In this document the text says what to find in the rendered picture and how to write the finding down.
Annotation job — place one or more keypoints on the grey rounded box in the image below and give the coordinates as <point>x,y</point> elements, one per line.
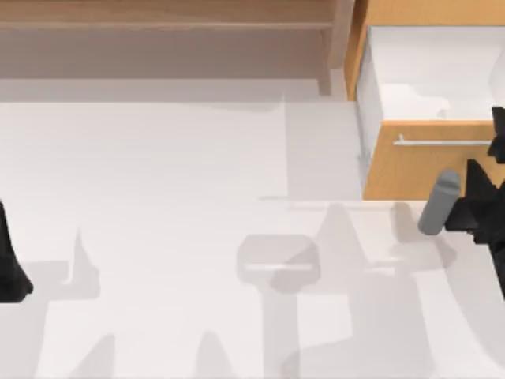
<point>438,205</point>

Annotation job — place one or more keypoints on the pale wooden drawer front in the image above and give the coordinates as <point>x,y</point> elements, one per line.
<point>410,173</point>

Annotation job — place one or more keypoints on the grey drawer inside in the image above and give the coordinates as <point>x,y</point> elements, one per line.
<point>426,63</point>

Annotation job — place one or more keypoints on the wooden cupboard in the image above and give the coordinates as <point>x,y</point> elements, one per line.
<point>414,12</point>

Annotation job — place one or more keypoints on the wooden open shelf unit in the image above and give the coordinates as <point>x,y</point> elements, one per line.
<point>165,23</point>

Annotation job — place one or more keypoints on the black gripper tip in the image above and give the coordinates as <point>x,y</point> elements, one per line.
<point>12,268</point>

